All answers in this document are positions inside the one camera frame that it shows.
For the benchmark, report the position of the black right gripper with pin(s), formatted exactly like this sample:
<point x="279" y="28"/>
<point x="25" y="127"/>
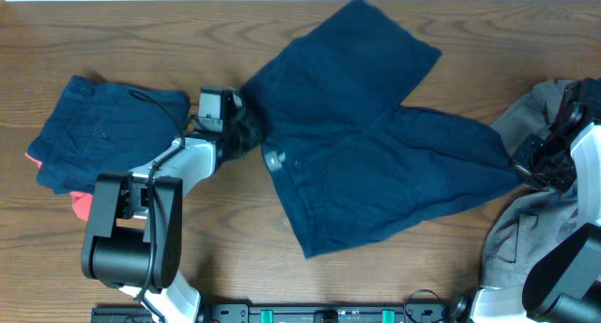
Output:
<point x="521" y="161"/>

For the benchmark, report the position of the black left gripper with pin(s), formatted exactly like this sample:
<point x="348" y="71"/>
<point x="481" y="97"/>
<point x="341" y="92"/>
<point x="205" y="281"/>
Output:
<point x="255" y="130"/>

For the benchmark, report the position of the navy blue shorts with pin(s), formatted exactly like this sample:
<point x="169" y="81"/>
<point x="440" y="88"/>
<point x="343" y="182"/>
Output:
<point x="102" y="127"/>
<point x="351" y="164"/>

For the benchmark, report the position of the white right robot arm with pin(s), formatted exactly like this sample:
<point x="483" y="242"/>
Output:
<point x="541" y="260"/>

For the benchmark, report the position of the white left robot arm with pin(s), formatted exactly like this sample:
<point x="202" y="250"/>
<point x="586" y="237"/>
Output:
<point x="133" y="238"/>

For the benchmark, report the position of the folded navy blue shorts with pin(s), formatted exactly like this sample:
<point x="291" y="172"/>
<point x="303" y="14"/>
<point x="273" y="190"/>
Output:
<point x="102" y="127"/>

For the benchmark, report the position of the folded red garment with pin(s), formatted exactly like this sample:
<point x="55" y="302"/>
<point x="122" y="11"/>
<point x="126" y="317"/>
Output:
<point x="66" y="180"/>

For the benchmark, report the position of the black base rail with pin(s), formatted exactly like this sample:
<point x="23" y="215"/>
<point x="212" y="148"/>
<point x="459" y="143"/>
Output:
<point x="242" y="313"/>

